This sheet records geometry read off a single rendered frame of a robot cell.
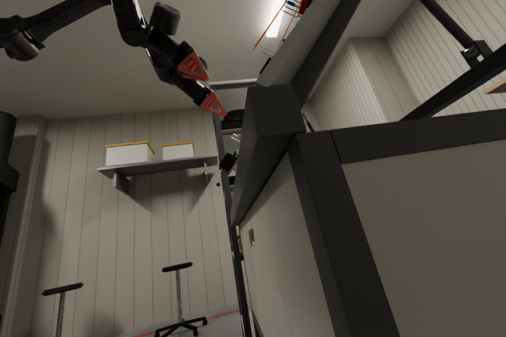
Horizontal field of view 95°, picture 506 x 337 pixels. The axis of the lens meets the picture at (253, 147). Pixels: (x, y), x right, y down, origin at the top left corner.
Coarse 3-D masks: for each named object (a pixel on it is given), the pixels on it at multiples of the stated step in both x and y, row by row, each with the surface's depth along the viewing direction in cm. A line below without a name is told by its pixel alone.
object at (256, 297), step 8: (240, 224) 117; (248, 224) 80; (240, 232) 124; (248, 232) 81; (248, 240) 86; (248, 248) 90; (248, 256) 94; (248, 264) 99; (256, 264) 73; (248, 272) 105; (256, 272) 76; (248, 280) 110; (256, 280) 79; (248, 288) 117; (256, 288) 82; (256, 296) 86; (256, 304) 89; (256, 312) 93; (264, 312) 68; (264, 320) 71; (264, 328) 73; (264, 336) 76
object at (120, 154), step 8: (112, 144) 304; (120, 144) 305; (128, 144) 308; (136, 144) 310; (144, 144) 311; (112, 152) 301; (120, 152) 303; (128, 152) 304; (136, 152) 306; (144, 152) 307; (152, 152) 339; (112, 160) 297; (120, 160) 298; (128, 160) 300; (136, 160) 301; (144, 160) 303; (152, 160) 332
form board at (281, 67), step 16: (320, 0) 34; (336, 0) 45; (304, 16) 32; (320, 16) 35; (304, 32) 31; (320, 32) 49; (288, 48) 29; (304, 48) 38; (272, 64) 28; (288, 64) 31; (256, 80) 27; (272, 80) 27; (288, 80) 40
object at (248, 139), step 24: (264, 96) 26; (288, 96) 26; (264, 120) 25; (288, 120) 25; (240, 144) 39; (264, 144) 26; (288, 144) 27; (240, 168) 44; (264, 168) 35; (240, 192) 50; (240, 216) 89
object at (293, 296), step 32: (288, 160) 28; (288, 192) 30; (256, 224) 62; (288, 224) 31; (256, 256) 70; (288, 256) 34; (288, 288) 36; (320, 288) 23; (288, 320) 39; (320, 320) 24
